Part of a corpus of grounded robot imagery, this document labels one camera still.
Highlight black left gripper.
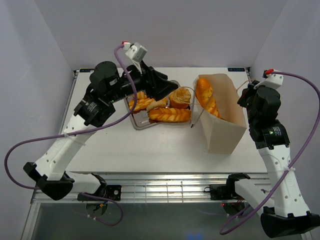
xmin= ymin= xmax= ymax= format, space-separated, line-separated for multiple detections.
xmin=107 ymin=59 xmax=179 ymax=104

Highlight round sesame fake bread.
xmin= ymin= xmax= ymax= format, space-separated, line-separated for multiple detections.
xmin=168 ymin=87 xmax=191 ymax=109

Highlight long fake baguette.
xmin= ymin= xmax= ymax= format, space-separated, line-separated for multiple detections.
xmin=195 ymin=77 xmax=225 ymax=121

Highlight cream paper bag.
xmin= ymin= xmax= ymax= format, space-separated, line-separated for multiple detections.
xmin=176 ymin=73 xmax=260 ymax=154

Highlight silver metal tongs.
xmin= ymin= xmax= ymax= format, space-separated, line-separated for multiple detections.
xmin=190 ymin=108 xmax=205 ymax=129

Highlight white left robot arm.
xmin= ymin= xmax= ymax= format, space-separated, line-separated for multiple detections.
xmin=23 ymin=61 xmax=178 ymax=201

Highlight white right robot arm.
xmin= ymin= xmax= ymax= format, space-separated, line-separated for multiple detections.
xmin=225 ymin=81 xmax=320 ymax=238

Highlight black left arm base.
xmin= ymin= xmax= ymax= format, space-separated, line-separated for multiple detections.
xmin=77 ymin=185 xmax=122 ymax=201

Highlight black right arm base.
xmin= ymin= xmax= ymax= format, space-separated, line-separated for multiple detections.
xmin=203 ymin=184 xmax=237 ymax=200

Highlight pale shell fake bread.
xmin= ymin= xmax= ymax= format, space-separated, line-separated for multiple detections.
xmin=146 ymin=98 xmax=168 ymax=112

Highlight small striped fake bread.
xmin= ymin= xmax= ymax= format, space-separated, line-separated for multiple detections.
xmin=137 ymin=91 xmax=147 ymax=100

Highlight twisted fake bread middle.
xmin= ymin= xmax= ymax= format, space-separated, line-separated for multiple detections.
xmin=128 ymin=98 xmax=155 ymax=112

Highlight twisted fake bread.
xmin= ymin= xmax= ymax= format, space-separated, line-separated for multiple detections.
xmin=128 ymin=98 xmax=155 ymax=112
xmin=148 ymin=108 xmax=192 ymax=123

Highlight twisted fake bread front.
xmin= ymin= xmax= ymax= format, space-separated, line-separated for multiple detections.
xmin=148 ymin=108 xmax=192 ymax=123

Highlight silver metal tray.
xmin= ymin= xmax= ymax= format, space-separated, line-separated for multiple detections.
xmin=130 ymin=80 xmax=193 ymax=130

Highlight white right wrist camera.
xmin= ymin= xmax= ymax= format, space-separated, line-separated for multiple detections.
xmin=253 ymin=68 xmax=284 ymax=90

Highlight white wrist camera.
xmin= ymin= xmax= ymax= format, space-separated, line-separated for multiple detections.
xmin=122 ymin=41 xmax=148 ymax=73
xmin=253 ymin=68 xmax=284 ymax=90

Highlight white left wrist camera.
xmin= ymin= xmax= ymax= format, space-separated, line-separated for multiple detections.
xmin=122 ymin=41 xmax=148 ymax=73

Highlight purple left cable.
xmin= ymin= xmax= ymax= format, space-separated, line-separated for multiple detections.
xmin=4 ymin=43 xmax=138 ymax=226

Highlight purple cable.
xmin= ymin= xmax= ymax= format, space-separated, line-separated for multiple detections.
xmin=219 ymin=71 xmax=320 ymax=235
xmin=4 ymin=43 xmax=138 ymax=226

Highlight aluminium frame rail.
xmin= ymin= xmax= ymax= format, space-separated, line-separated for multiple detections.
xmin=31 ymin=172 xmax=276 ymax=205

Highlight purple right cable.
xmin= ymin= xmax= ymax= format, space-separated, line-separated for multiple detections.
xmin=219 ymin=71 xmax=320 ymax=235

